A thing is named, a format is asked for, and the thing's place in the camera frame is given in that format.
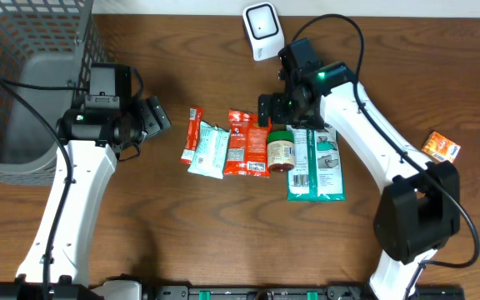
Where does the white barcode scanner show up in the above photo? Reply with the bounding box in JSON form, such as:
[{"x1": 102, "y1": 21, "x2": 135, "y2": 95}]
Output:
[{"x1": 242, "y1": 2, "x2": 285, "y2": 62}]

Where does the white small packet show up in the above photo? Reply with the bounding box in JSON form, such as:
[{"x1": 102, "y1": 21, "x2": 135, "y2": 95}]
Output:
[{"x1": 187, "y1": 121, "x2": 231, "y2": 179}]

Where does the black mounting rail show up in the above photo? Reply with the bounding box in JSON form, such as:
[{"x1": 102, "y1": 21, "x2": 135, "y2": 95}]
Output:
[{"x1": 89, "y1": 272, "x2": 466, "y2": 300}]

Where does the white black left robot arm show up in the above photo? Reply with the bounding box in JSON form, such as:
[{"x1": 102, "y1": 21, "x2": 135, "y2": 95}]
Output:
[{"x1": 0, "y1": 62, "x2": 171, "y2": 299}]

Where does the red snack bag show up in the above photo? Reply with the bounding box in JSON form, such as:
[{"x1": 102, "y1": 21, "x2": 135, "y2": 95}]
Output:
[{"x1": 223, "y1": 110, "x2": 272, "y2": 178}]

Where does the orange Kleenex tissue pack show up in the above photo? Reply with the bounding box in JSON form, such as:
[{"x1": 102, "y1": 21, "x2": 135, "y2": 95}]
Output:
[{"x1": 422, "y1": 131, "x2": 461, "y2": 163}]

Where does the green lid jar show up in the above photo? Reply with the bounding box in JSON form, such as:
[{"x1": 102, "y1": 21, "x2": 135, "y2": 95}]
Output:
[{"x1": 267, "y1": 131, "x2": 296, "y2": 173}]

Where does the red packet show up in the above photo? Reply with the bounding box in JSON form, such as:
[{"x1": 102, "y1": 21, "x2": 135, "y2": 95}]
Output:
[{"x1": 181, "y1": 107, "x2": 203, "y2": 164}]

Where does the grey mesh basket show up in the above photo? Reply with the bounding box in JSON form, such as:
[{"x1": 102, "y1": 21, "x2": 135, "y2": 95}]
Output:
[{"x1": 0, "y1": 0, "x2": 108, "y2": 186}]

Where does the green white 3M package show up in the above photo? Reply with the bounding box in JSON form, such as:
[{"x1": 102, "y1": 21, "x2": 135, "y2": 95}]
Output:
[{"x1": 287, "y1": 125, "x2": 346, "y2": 203}]

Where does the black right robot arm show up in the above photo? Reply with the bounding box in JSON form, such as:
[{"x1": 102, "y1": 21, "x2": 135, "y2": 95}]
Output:
[{"x1": 259, "y1": 59, "x2": 460, "y2": 299}]

